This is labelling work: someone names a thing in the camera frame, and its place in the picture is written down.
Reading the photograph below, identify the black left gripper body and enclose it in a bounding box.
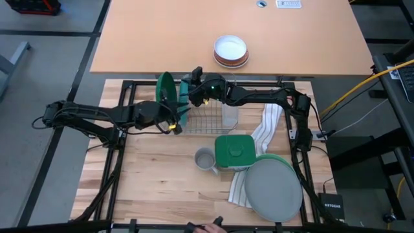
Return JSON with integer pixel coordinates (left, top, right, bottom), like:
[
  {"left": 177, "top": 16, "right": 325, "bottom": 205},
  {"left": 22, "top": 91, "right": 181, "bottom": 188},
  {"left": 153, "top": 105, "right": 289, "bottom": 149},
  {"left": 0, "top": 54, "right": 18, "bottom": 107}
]
[{"left": 155, "top": 89, "right": 184, "bottom": 135}]

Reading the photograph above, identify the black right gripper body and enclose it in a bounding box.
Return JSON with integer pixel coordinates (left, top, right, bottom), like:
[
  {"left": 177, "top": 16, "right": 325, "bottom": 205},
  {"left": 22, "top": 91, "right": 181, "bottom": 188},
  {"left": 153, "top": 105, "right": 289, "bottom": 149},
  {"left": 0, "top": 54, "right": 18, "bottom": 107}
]
[{"left": 187, "top": 66, "right": 228, "bottom": 107}]

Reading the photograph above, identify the teal plate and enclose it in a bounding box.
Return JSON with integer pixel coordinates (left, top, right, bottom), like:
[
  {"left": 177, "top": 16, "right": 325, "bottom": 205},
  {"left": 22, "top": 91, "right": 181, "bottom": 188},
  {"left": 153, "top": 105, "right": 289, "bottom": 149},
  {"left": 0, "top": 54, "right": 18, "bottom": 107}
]
[{"left": 179, "top": 77, "right": 192, "bottom": 128}]

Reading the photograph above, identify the dark green plate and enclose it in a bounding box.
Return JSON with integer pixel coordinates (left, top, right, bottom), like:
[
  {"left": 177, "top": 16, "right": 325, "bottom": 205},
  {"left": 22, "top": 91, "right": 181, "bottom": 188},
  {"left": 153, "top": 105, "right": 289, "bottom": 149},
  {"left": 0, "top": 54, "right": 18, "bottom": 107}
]
[{"left": 155, "top": 71, "right": 178, "bottom": 109}]

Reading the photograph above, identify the grey plate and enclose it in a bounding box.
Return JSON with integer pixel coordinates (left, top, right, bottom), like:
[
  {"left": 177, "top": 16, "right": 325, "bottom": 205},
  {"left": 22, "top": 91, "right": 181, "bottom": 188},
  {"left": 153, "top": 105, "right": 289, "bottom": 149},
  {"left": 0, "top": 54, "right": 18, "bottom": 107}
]
[{"left": 244, "top": 158, "right": 303, "bottom": 223}]

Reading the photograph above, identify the brown rimmed plate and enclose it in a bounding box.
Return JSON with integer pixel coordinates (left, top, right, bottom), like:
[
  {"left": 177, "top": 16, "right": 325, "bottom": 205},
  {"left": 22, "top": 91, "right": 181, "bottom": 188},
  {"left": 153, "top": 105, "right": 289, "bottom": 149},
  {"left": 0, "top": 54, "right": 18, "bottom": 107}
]
[{"left": 212, "top": 48, "right": 250, "bottom": 69}]

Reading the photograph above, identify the clear plastic utensil holder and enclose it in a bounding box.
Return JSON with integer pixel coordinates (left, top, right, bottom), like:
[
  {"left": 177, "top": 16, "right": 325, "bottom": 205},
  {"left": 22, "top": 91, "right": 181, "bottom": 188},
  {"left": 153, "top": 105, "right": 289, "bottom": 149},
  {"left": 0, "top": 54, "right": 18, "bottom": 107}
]
[{"left": 221, "top": 102, "right": 239, "bottom": 130}]

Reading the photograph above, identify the white bowl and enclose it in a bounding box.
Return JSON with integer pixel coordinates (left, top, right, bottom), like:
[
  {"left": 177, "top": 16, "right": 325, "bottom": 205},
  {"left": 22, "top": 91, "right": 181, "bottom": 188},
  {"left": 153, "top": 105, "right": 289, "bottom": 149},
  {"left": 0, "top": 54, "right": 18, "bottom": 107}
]
[{"left": 213, "top": 34, "right": 248, "bottom": 62}]

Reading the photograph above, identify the beige floral mug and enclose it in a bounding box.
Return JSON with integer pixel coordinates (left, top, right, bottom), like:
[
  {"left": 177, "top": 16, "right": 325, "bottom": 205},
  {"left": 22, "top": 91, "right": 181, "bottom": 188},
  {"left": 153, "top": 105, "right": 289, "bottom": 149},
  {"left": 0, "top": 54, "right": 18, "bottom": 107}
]
[{"left": 193, "top": 147, "right": 221, "bottom": 177}]

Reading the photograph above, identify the light brown wooden desk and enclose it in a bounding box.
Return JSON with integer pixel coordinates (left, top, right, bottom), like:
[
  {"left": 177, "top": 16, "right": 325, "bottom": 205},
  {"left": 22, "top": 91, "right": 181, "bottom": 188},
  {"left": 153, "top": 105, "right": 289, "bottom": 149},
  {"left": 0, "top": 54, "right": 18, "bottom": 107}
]
[{"left": 89, "top": 0, "right": 375, "bottom": 78}]

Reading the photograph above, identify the green Cascade detergent tub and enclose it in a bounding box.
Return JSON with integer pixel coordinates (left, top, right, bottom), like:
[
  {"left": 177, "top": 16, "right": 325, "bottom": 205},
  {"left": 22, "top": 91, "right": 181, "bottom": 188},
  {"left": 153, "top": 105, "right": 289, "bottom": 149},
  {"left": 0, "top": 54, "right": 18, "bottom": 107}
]
[{"left": 214, "top": 133, "right": 257, "bottom": 172}]

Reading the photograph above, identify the white striped dish towel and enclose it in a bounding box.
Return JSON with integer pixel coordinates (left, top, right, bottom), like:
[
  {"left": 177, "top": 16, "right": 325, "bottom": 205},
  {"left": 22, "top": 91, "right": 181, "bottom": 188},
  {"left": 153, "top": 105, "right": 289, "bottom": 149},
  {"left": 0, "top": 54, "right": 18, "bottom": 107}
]
[{"left": 228, "top": 102, "right": 284, "bottom": 208}]

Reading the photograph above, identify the light green plate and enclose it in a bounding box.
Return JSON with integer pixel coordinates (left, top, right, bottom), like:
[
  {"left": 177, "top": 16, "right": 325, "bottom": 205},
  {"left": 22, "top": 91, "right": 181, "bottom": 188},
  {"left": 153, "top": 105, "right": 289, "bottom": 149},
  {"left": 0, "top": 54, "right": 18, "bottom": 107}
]
[{"left": 255, "top": 153, "right": 297, "bottom": 170}]

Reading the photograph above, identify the black handheld controller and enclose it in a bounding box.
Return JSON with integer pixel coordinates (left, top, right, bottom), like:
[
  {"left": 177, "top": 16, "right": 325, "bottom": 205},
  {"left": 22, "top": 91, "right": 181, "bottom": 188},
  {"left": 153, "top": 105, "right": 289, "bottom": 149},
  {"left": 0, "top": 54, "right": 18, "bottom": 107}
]
[{"left": 183, "top": 216, "right": 224, "bottom": 233}]

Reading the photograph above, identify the white power strip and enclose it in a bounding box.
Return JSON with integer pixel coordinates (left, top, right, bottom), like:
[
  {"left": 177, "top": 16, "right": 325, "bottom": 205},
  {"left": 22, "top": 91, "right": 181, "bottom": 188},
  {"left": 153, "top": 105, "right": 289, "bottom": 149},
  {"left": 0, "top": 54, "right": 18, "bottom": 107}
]
[{"left": 275, "top": 0, "right": 303, "bottom": 9}]

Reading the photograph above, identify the person's hand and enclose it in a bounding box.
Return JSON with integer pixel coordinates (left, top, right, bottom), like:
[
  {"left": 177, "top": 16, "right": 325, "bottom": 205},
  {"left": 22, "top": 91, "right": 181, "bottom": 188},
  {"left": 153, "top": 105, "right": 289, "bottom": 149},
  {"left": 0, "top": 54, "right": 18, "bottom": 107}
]
[{"left": 202, "top": 223, "right": 228, "bottom": 233}]

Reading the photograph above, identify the black equipment cart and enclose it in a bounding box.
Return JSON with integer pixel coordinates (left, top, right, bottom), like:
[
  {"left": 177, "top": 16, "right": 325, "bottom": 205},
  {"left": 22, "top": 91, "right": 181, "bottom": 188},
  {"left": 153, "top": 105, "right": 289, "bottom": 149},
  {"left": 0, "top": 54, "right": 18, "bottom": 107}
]
[{"left": 325, "top": 53, "right": 414, "bottom": 221}]

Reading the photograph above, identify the grey bench leg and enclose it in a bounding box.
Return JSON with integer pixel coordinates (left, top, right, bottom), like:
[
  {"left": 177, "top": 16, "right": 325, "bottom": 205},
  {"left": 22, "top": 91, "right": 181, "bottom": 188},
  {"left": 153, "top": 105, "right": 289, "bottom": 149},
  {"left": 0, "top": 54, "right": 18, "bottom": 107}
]
[{"left": 0, "top": 41, "right": 32, "bottom": 98}]

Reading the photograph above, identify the red and black toolbox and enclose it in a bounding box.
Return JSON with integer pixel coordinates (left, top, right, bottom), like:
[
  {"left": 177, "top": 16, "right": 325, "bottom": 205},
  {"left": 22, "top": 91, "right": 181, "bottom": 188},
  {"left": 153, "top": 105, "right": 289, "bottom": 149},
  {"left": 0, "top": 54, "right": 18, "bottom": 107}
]
[{"left": 5, "top": 0, "right": 62, "bottom": 16}]

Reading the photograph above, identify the black laptop keyboard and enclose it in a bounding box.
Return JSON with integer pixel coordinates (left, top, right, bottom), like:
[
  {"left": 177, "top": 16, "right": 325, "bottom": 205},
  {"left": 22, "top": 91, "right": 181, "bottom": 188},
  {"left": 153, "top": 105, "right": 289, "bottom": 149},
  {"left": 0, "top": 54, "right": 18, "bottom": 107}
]
[{"left": 396, "top": 63, "right": 414, "bottom": 104}]

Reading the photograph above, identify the metal wire dish rack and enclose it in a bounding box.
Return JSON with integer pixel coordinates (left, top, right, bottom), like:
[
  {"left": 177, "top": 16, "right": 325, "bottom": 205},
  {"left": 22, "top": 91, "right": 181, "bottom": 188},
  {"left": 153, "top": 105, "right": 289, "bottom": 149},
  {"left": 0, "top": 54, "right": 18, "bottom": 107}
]
[{"left": 176, "top": 72, "right": 240, "bottom": 135}]

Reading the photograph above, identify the black aluminium table frame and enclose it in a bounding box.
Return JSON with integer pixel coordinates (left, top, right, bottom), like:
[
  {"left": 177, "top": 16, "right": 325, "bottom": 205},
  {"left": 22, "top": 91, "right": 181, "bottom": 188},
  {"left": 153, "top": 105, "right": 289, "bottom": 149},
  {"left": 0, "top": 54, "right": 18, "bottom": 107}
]
[{"left": 69, "top": 79, "right": 349, "bottom": 233}]

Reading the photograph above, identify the black cable bundle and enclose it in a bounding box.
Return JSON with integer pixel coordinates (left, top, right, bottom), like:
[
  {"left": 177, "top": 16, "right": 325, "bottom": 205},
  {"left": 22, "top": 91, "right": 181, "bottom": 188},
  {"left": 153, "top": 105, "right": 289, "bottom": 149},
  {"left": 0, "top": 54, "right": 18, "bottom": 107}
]
[
  {"left": 76, "top": 147, "right": 125, "bottom": 223},
  {"left": 290, "top": 148, "right": 337, "bottom": 224}
]

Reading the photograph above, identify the white cable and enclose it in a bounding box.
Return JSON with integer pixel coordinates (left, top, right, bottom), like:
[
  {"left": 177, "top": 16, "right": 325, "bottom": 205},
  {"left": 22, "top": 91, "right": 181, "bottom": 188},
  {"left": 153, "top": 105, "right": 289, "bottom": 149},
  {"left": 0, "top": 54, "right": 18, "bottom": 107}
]
[{"left": 329, "top": 98, "right": 389, "bottom": 137}]

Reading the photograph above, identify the yellow cable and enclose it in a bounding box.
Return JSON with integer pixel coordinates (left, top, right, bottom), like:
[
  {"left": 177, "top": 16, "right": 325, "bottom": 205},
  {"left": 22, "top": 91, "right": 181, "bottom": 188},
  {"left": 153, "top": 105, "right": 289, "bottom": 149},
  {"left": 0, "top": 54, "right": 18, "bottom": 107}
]
[{"left": 320, "top": 59, "right": 414, "bottom": 117}]

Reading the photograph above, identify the black Netgear network switch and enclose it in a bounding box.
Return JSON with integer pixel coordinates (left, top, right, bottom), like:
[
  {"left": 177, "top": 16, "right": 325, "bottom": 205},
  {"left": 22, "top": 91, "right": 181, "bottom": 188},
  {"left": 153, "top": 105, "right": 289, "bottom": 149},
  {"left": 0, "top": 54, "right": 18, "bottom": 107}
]
[{"left": 318, "top": 192, "right": 345, "bottom": 221}]

